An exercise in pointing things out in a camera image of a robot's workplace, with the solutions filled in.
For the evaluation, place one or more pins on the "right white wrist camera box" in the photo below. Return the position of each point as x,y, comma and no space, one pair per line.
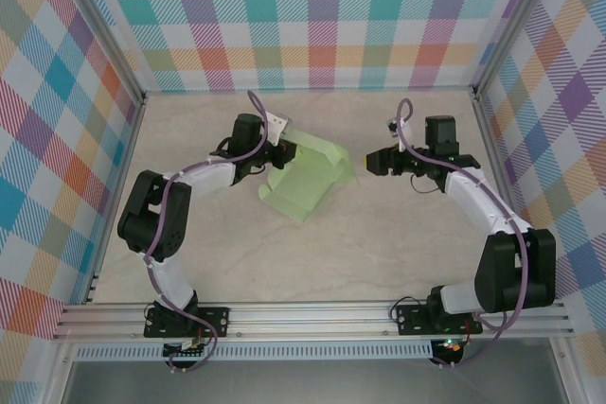
397,126

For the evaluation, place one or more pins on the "small black circuit board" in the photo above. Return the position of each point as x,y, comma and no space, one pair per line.
189,349

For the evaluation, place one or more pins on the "grey metal panel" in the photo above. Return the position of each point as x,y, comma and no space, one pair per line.
308,382

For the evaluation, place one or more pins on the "aluminium frame post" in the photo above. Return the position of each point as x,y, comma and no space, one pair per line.
99,21
515,21

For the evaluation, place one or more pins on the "aluminium side frame rail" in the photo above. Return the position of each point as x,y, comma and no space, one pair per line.
132,139
485,120

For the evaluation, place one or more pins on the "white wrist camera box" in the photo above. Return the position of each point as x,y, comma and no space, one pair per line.
277,124
397,126

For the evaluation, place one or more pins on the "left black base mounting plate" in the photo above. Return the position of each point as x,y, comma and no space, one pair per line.
222,316

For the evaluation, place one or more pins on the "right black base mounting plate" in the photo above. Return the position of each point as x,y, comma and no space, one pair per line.
412,321

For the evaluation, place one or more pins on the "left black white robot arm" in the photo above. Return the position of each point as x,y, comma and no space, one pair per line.
151,219

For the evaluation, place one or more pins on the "circuit board with lit LED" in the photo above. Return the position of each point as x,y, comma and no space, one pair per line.
450,346

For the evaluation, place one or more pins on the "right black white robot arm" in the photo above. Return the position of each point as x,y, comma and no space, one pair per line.
516,271

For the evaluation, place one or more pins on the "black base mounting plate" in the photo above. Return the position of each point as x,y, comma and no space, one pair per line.
412,321
222,316

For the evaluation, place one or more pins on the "long aluminium base rail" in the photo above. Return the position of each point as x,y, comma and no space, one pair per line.
308,319

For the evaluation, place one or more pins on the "light green paper box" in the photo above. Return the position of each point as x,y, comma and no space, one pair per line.
298,191

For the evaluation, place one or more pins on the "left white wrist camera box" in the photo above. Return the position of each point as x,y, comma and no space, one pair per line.
277,124

